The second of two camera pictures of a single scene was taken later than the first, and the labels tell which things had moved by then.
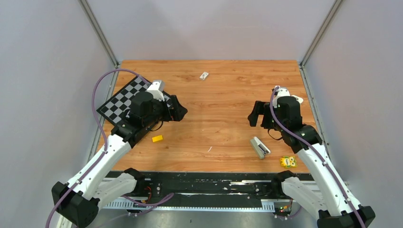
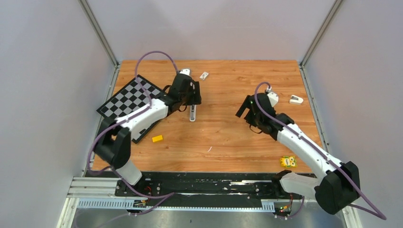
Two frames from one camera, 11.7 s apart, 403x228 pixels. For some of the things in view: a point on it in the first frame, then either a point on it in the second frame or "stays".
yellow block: (157, 138) stays
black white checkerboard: (115, 108) stays
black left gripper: (176, 114) → (195, 98)
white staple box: (204, 76) stays
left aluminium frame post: (85, 5) stays
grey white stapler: (261, 149) → (192, 113)
